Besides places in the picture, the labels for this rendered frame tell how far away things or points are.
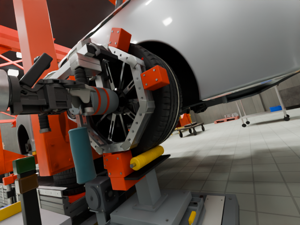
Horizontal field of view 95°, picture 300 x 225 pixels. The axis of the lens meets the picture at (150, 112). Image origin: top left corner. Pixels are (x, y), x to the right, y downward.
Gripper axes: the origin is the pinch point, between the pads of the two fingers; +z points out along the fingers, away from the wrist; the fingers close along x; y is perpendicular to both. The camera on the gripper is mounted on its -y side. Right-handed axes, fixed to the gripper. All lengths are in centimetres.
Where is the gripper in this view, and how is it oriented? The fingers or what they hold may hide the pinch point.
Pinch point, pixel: (88, 90)
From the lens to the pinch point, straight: 52.2
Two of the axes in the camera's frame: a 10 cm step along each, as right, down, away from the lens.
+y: 2.4, 9.7, -1.1
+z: 5.4, -0.4, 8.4
